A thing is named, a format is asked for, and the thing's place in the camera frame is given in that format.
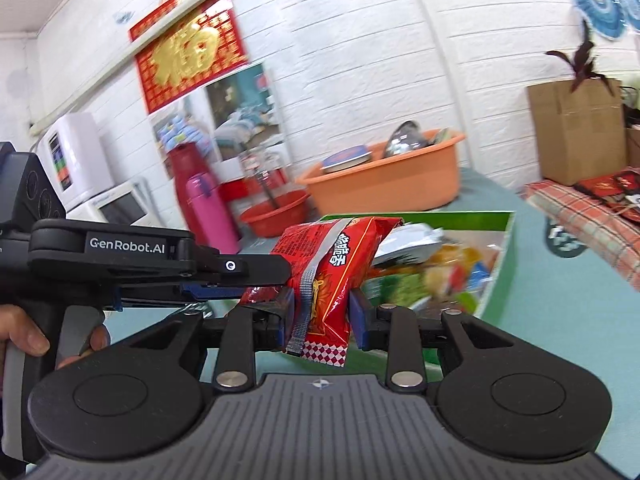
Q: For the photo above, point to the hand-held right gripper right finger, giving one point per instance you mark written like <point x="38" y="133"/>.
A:
<point x="357" y="317"/>

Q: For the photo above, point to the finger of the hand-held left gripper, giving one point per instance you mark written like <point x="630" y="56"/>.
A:
<point x="210" y="292"/>
<point x="250" y="270"/>

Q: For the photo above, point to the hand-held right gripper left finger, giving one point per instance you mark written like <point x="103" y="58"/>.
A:
<point x="289" y="317"/>

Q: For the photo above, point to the red snack bag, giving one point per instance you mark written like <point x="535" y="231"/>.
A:
<point x="325" y="280"/>

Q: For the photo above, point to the white snack bag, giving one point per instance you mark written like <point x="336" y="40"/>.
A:
<point x="407" y="245"/>

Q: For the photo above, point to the pile of snack packets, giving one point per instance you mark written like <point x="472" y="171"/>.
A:
<point x="445" y="272"/>

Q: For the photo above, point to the green cardboard box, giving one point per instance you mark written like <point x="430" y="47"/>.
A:
<point x="497" y="260"/>

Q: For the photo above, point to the person's left hand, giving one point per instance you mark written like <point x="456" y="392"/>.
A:
<point x="25" y="327"/>

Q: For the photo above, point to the red plastic basin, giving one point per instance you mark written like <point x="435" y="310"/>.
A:
<point x="277" y="215"/>

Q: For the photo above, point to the white appliance with screen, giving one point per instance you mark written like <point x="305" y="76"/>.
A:
<point x="120" y="207"/>

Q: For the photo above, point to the pink thermos bottle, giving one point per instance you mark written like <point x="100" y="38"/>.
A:
<point x="212" y="215"/>

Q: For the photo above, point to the dark stirring utensil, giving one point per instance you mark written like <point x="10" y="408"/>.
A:
<point x="267" y="190"/>

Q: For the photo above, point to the white water purifier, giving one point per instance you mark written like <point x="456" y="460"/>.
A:
<point x="75" y="160"/>

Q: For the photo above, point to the red paper sheet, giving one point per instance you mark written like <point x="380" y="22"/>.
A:
<point x="232" y="180"/>

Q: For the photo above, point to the glass pitcher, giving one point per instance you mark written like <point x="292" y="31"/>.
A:
<point x="272" y="175"/>

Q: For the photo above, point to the red thermos jug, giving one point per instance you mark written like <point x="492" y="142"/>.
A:
<point x="182" y="165"/>

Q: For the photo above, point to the orange plastic tub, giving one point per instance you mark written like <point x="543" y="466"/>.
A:
<point x="385" y="185"/>

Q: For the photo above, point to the steel bowl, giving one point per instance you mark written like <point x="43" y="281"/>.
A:
<point x="407" y="140"/>

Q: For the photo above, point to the teal printed tablecloth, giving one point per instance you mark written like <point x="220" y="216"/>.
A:
<point x="560" y="320"/>

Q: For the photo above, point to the plaid cloth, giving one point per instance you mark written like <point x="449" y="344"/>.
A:
<point x="575" y="215"/>

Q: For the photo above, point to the large cardboard box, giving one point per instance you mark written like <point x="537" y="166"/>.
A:
<point x="575" y="135"/>

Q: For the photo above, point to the dark red flat box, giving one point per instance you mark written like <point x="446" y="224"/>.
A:
<point x="610" y="185"/>

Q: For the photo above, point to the small cardboard box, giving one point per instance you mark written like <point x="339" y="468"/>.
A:
<point x="634" y="147"/>

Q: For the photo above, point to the purple leaf plant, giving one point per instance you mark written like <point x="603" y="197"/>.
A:
<point x="582" y="60"/>

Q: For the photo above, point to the blue bedding wall poster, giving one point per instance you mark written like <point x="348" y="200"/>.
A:
<point x="180" y="135"/>

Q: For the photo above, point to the teal bedding wall poster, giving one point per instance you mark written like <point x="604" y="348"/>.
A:
<point x="245" y="110"/>

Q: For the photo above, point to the red gold wall calendar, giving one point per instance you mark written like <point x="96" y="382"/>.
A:
<point x="190" y="50"/>

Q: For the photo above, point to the small blue round wall decoration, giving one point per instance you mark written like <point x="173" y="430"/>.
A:
<point x="631" y="5"/>

